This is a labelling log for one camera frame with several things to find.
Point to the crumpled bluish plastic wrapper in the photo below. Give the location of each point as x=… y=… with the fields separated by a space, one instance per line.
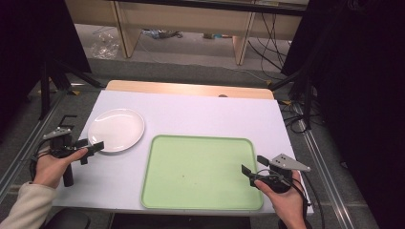
x=160 y=33

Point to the person's left hand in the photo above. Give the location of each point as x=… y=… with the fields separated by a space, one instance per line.
x=51 y=170

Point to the clear plastic bag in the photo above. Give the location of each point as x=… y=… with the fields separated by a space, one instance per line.
x=105 y=46

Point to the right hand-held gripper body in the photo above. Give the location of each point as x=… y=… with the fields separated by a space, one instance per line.
x=286 y=162

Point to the green plastic tray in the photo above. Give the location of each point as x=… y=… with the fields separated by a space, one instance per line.
x=200 y=173

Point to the metal floor rail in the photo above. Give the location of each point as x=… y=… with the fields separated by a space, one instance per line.
x=28 y=140
x=328 y=171

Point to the person's right hand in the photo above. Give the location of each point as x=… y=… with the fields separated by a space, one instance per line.
x=288 y=203

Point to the black metal stand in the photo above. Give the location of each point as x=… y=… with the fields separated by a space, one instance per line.
x=307 y=95
x=46 y=86

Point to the white table cover sheet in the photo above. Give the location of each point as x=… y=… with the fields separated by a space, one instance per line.
x=197 y=114

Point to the white round plate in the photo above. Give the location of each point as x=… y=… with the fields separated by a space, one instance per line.
x=116 y=129

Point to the beige wooden desk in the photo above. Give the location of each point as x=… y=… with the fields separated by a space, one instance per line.
x=191 y=19

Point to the black curtain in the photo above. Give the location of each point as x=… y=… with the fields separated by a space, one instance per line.
x=359 y=79
x=31 y=38

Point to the wooden table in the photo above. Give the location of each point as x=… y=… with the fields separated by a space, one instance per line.
x=191 y=89

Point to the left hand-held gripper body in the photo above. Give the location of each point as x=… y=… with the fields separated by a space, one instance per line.
x=60 y=144

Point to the black stool seat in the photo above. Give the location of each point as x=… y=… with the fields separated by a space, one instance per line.
x=68 y=220

